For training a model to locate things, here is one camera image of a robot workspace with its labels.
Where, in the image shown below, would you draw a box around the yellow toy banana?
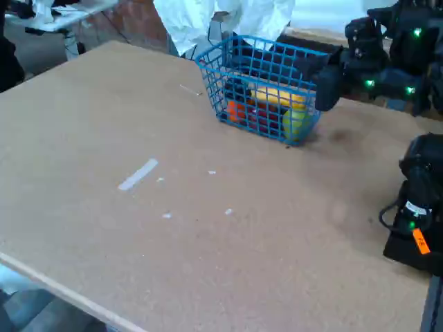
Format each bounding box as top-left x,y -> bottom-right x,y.
249,86 -> 307,110

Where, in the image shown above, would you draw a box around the round green toy fruit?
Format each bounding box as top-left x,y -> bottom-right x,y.
282,107 -> 311,141

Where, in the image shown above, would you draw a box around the wooden bench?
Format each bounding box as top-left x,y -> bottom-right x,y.
283,26 -> 349,46

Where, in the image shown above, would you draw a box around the dark red toy fruit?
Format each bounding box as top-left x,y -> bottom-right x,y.
246,102 -> 281,134

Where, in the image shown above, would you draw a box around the black toy grapes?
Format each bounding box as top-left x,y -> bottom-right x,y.
224,77 -> 252,102

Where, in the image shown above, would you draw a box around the orange toy fruit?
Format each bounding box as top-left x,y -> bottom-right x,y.
226,100 -> 248,124

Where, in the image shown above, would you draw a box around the thin white tape sliver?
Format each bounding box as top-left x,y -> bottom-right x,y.
179,84 -> 204,96

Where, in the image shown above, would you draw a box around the white crumpled sheet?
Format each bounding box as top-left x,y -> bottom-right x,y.
153,0 -> 296,57

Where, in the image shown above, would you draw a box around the orange label tag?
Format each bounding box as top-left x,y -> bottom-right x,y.
412,228 -> 431,256

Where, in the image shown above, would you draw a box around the long white tape strip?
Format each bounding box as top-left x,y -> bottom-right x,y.
118,158 -> 159,192

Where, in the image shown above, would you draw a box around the white desk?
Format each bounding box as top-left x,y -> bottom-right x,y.
5,0 -> 119,62

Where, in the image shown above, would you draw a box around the white cloth on desk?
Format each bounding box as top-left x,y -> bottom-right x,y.
32,0 -> 55,24

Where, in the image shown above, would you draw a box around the black bulky object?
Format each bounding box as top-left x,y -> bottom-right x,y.
0,0 -> 27,93

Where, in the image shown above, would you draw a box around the blue wire basket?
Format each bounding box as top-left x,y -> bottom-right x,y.
195,34 -> 330,147

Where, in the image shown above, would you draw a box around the black base cable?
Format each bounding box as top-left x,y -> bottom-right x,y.
378,199 -> 404,231

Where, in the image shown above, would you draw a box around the dark grey table frame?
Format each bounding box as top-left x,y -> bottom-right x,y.
419,275 -> 443,332

